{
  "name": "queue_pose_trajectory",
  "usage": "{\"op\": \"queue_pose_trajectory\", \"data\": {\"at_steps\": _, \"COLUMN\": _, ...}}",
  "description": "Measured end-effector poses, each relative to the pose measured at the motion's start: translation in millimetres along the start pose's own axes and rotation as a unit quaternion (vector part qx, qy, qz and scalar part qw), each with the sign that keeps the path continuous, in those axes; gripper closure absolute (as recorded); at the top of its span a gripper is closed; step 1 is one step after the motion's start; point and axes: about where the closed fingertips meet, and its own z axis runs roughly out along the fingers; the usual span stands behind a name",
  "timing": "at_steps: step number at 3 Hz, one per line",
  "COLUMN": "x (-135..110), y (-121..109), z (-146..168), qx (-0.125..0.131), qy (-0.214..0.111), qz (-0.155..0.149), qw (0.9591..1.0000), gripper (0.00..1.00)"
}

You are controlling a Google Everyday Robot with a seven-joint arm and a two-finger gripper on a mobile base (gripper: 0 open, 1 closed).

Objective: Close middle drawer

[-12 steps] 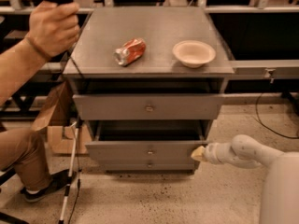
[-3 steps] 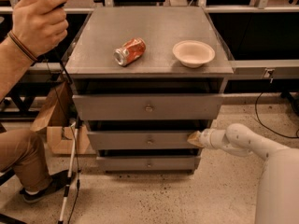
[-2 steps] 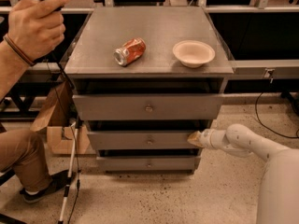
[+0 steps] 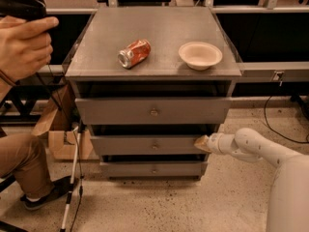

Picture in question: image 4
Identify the white paper bowl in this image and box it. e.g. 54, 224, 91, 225
179, 42, 223, 71

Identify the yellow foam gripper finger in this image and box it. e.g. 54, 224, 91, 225
194, 135, 211, 153

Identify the grey drawer cabinet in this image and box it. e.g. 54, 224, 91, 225
66, 7, 240, 178

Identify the person's tan trouser leg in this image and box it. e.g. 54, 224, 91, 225
0, 133, 53, 199

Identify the person's left hand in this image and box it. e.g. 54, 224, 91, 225
0, 15, 59, 82

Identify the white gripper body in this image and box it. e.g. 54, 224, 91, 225
207, 133, 238, 155

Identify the white and black pole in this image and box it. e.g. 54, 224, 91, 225
59, 123, 82, 232

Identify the grey metal rail frame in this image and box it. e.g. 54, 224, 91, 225
46, 0, 308, 82

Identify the black handheld device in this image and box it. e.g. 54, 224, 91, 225
0, 0, 47, 21

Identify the crushed orange soda can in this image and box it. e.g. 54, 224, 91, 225
118, 39, 151, 69

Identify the grey drawer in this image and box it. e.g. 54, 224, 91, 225
91, 135, 204, 156
75, 98, 232, 125
99, 161, 208, 178

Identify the person's bare forearm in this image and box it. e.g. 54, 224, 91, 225
0, 79, 12, 102

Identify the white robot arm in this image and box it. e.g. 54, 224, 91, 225
194, 128, 309, 232

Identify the brown cardboard box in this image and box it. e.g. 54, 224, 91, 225
31, 82, 97, 161

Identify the grey bottom drawer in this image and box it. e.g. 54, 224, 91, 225
99, 161, 208, 178

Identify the grey top drawer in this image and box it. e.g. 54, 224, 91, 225
75, 98, 232, 125

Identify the black shoe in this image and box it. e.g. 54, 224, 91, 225
20, 176, 79, 211

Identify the black cable on floor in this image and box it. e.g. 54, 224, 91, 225
263, 95, 309, 145

